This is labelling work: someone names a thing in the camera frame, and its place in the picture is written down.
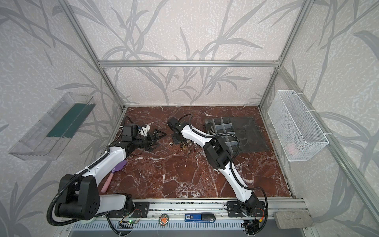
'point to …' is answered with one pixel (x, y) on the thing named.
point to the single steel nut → (170, 143)
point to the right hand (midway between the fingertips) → (178, 138)
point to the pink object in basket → (292, 149)
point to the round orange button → (163, 219)
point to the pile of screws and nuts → (193, 150)
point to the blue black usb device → (207, 217)
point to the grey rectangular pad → (294, 219)
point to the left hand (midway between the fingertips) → (163, 138)
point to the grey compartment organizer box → (223, 126)
